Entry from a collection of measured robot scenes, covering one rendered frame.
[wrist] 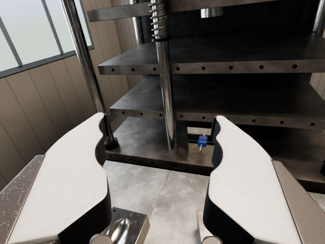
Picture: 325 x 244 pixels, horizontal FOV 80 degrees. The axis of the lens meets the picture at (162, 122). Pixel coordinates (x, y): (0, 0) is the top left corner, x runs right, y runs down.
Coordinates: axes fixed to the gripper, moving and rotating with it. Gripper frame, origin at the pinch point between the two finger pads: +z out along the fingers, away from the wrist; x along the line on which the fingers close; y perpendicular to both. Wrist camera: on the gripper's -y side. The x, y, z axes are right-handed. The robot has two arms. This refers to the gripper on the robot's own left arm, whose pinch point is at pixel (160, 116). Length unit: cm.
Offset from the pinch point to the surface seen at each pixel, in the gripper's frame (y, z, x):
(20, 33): 19, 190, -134
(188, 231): 65, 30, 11
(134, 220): 60, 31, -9
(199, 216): 53, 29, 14
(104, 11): -4, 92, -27
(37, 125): 109, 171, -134
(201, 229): 53, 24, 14
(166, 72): 19, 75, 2
